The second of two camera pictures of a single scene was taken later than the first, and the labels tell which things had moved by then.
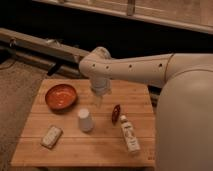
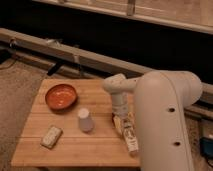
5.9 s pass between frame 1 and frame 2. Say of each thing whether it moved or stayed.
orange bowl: stayed
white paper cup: stayed
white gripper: moved
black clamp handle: stayed
